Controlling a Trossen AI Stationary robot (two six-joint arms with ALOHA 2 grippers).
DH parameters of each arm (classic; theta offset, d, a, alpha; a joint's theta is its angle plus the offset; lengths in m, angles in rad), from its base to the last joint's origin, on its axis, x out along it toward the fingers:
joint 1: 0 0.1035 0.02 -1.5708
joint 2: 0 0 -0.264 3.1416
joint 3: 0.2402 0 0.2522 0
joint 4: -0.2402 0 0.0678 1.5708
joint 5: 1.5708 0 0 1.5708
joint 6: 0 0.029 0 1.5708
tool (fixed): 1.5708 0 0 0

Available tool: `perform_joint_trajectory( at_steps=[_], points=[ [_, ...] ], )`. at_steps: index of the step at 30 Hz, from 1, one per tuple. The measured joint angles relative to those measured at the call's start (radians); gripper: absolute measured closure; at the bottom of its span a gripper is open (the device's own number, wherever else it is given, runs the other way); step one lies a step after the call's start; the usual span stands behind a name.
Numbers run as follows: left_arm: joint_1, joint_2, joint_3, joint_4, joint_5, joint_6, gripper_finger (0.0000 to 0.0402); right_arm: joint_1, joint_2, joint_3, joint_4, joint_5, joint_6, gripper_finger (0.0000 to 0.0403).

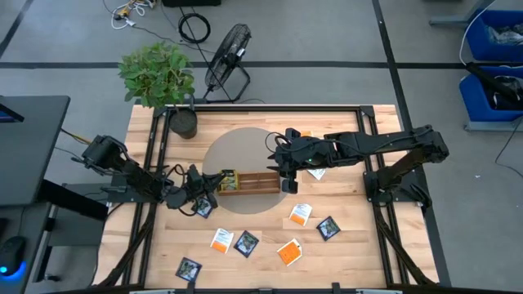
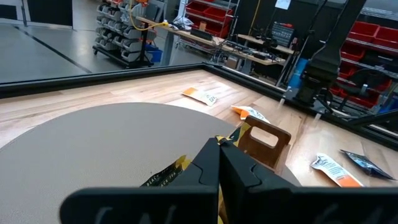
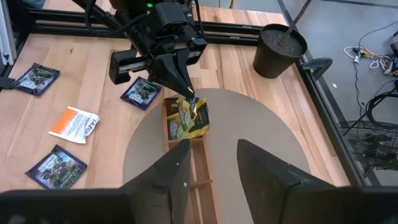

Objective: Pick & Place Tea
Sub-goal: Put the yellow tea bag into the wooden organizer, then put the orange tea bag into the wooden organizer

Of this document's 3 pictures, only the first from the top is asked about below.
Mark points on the black desk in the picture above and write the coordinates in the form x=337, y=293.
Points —
x=28, y=228
x=32, y=151

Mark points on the black plant pot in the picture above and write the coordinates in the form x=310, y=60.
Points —
x=184, y=122

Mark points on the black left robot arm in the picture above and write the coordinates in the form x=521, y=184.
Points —
x=102, y=153

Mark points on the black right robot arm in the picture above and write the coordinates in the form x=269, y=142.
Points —
x=367, y=143

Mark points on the black floor box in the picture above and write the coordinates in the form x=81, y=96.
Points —
x=192, y=2

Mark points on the black floor fan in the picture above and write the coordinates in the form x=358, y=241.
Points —
x=229, y=57

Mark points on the green leafy plant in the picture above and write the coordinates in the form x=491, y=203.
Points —
x=157, y=73

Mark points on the black folded stand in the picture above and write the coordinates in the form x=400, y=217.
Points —
x=490, y=81

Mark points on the wooden tea organizer box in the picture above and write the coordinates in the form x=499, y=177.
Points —
x=261, y=190

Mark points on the round grey mat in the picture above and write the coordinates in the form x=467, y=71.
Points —
x=241, y=147

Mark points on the blue storage bin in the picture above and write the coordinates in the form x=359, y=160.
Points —
x=476, y=41
x=474, y=102

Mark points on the dark computer monitor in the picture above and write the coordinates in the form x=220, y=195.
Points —
x=8, y=114

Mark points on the black aluminium table frame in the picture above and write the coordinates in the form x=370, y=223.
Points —
x=286, y=109

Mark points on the silver aluminium bar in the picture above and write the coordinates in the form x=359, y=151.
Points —
x=378, y=291
x=153, y=291

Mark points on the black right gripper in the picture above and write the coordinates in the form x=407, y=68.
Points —
x=302, y=153

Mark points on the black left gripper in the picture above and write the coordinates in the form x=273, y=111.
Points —
x=196, y=188

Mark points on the yellow green tea packet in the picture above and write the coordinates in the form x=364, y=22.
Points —
x=230, y=181

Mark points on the grey metal table foot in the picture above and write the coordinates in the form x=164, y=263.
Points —
x=449, y=21

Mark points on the black foil tea packet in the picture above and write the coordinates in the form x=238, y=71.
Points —
x=189, y=269
x=246, y=243
x=328, y=228
x=203, y=210

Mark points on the black computer mouse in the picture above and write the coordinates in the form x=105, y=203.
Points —
x=12, y=255

